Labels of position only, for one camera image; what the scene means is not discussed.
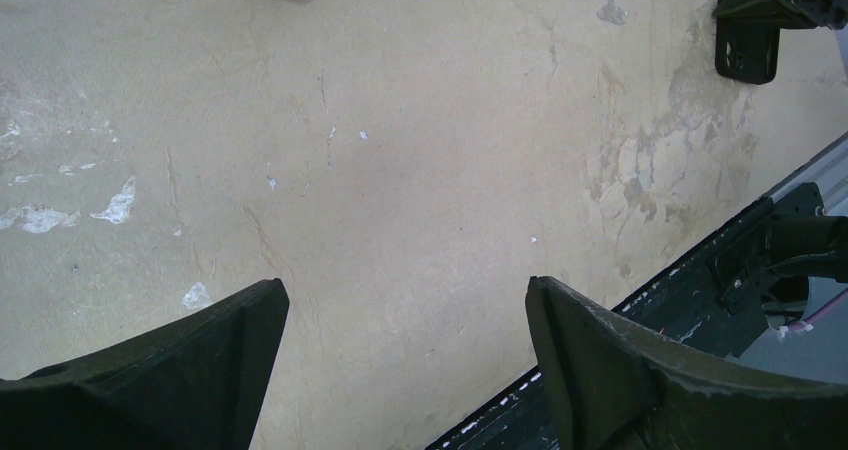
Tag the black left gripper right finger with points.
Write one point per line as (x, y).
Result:
(612, 383)

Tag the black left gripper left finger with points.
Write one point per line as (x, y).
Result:
(196, 383)

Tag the black phone case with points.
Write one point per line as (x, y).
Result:
(747, 40)

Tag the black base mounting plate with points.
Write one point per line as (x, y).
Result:
(793, 326)

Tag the aluminium front rail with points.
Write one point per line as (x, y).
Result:
(828, 170)

